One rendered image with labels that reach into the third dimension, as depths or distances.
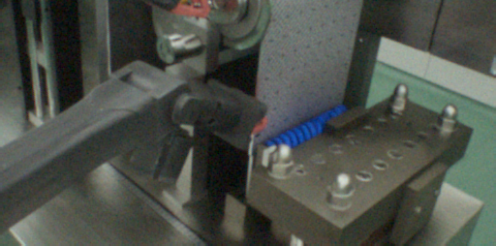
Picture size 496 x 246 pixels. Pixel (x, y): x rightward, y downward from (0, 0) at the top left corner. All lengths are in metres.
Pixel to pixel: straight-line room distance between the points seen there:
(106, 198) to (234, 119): 0.31
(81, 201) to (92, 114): 0.40
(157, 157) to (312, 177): 0.24
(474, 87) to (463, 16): 2.65
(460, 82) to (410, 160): 2.75
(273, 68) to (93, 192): 0.37
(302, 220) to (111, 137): 0.31
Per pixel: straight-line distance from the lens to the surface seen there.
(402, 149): 0.88
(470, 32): 0.93
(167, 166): 0.65
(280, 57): 0.77
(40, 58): 1.03
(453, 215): 1.00
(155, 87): 0.56
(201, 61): 0.77
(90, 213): 0.89
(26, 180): 0.47
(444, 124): 0.96
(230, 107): 0.69
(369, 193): 0.76
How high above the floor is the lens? 1.47
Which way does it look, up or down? 29 degrees down
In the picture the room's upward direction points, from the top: 6 degrees clockwise
